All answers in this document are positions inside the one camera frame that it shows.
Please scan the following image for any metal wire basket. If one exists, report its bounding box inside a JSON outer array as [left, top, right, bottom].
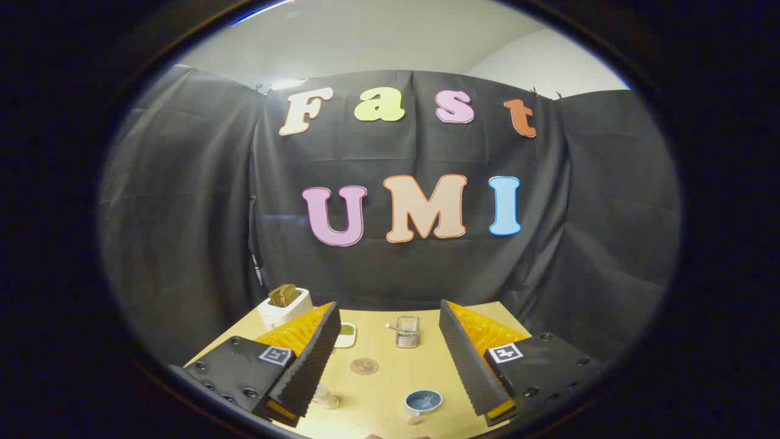
[[395, 316, 421, 349]]

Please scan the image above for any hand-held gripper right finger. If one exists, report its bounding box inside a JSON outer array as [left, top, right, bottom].
[[439, 299, 605, 427]]

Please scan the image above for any black backdrop cloth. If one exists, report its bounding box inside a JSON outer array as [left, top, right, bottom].
[[99, 64, 682, 366]]

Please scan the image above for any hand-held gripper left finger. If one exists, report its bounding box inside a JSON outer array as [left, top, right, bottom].
[[171, 302, 342, 427]]

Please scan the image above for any wooden table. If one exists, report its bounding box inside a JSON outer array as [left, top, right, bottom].
[[183, 300, 532, 439]]

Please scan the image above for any blue cup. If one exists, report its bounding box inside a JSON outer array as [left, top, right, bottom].
[[405, 389, 444, 418]]

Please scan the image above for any brown toast slice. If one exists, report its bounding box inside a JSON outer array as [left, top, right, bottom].
[[268, 284, 300, 308]]

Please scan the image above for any white toaster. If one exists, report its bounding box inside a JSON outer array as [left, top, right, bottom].
[[257, 288, 314, 330]]

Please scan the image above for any small pale juice bottle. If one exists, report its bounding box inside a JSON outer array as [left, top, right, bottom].
[[311, 384, 340, 410]]

